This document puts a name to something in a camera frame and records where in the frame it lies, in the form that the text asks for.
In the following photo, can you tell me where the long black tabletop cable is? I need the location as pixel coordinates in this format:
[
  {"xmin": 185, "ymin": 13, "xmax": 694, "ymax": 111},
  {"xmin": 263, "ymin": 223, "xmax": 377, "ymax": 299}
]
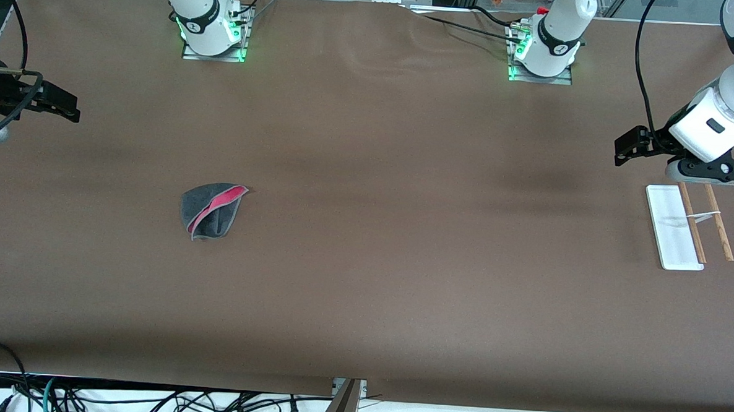
[{"xmin": 404, "ymin": 5, "xmax": 526, "ymax": 45}]

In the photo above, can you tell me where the brown table support beam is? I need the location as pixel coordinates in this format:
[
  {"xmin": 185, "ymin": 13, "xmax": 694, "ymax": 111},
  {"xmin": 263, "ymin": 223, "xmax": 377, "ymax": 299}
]
[{"xmin": 317, "ymin": 377, "xmax": 363, "ymax": 412}]

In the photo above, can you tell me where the grey and pink towel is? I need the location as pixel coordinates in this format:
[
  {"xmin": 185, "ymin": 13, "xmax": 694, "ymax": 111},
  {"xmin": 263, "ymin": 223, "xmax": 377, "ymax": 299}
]
[{"xmin": 179, "ymin": 181, "xmax": 249, "ymax": 244}]

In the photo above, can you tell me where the white table edge bracket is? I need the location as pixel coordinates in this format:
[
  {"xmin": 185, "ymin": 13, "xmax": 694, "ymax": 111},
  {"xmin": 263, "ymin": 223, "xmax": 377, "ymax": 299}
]
[{"xmin": 331, "ymin": 378, "xmax": 368, "ymax": 400}]

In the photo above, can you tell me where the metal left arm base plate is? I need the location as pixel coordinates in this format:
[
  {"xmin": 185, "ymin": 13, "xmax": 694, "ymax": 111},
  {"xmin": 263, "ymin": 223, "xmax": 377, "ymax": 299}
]
[{"xmin": 506, "ymin": 24, "xmax": 576, "ymax": 86}]

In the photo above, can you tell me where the short black tabletop cable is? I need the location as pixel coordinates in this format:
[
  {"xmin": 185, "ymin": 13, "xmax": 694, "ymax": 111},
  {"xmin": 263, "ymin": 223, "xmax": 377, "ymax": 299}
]
[{"xmin": 470, "ymin": 4, "xmax": 522, "ymax": 30}]

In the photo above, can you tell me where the teal floor cable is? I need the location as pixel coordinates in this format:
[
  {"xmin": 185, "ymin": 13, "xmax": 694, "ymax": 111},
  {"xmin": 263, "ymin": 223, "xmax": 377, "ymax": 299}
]
[{"xmin": 41, "ymin": 376, "xmax": 58, "ymax": 412}]

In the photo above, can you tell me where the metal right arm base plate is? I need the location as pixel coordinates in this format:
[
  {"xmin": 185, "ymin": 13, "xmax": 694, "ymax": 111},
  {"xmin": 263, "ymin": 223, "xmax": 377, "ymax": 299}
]
[{"xmin": 181, "ymin": 0, "xmax": 251, "ymax": 64}]

